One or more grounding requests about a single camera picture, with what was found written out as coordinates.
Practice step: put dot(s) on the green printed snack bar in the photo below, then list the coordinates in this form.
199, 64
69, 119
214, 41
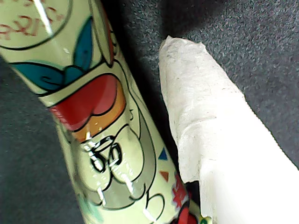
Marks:
93, 105

